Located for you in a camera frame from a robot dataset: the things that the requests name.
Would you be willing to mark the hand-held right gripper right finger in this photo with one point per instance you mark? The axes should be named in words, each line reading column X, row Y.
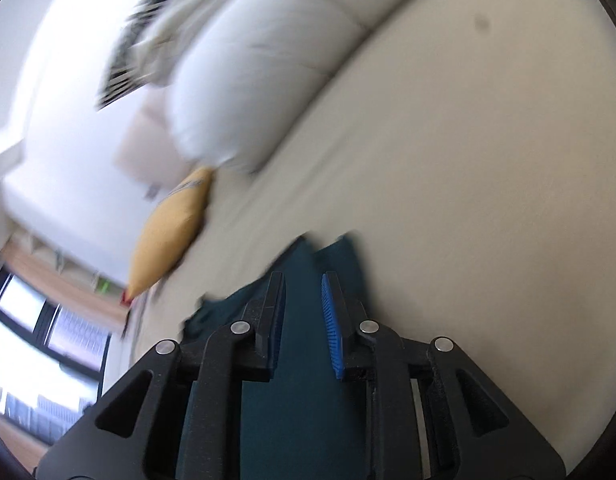
column 333, row 330

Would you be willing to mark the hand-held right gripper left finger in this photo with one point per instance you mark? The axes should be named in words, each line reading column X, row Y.
column 278, row 325

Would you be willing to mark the dark green sweater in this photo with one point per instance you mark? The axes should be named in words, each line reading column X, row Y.
column 303, row 410

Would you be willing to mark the yellow pillow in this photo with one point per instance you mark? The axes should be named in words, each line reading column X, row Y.
column 167, row 230

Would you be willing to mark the red box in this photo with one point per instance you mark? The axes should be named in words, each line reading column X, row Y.
column 124, row 300

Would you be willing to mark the green box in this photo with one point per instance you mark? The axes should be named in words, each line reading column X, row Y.
column 103, row 286

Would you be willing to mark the beige bed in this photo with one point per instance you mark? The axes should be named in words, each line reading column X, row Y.
column 463, row 185

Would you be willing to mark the black framed window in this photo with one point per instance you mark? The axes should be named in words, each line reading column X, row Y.
column 32, row 340

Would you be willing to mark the white folded duvet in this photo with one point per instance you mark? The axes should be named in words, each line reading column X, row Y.
column 268, row 60

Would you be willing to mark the zebra striped pillow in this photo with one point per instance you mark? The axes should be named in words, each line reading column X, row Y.
column 132, row 55

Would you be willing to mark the grey wall switch panel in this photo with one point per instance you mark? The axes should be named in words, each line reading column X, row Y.
column 150, row 191

